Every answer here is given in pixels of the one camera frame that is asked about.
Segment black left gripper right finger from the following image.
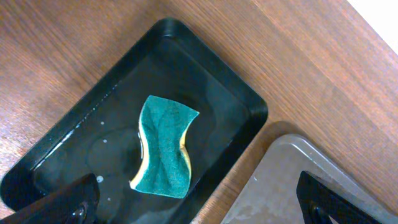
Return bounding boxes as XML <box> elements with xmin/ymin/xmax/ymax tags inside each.
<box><xmin>296</xmin><ymin>171</ymin><xmax>380</xmax><ymax>224</ymax></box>

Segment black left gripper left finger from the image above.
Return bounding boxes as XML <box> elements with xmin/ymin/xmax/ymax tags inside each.
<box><xmin>1</xmin><ymin>174</ymin><xmax>100</xmax><ymax>224</ymax></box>

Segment green yellow sponge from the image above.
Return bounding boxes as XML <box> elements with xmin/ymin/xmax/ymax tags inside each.
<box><xmin>129</xmin><ymin>95</ymin><xmax>200</xmax><ymax>198</ymax></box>

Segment black wash tray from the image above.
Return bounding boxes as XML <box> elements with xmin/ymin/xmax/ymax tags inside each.
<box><xmin>1</xmin><ymin>18</ymin><xmax>268</xmax><ymax>223</ymax></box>

